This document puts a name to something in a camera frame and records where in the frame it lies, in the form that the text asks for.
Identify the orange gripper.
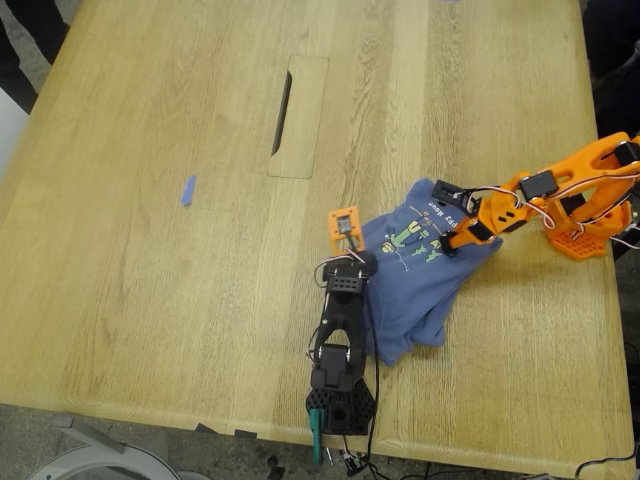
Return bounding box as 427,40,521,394
438,192,534,259

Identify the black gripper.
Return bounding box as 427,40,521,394
322,251,380,296

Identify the green clamp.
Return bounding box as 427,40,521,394
308,408,325,466

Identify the blue tape piece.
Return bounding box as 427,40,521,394
179,174,198,208

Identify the grey white round bin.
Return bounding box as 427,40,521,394
27,414,184,480

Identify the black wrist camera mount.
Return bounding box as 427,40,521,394
431,178,482,217

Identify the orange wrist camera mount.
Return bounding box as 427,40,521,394
327,205,365,255

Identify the black camera cable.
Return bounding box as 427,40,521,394
342,219,382,474

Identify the wooden cable hatch lid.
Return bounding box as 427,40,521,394
267,54,331,180

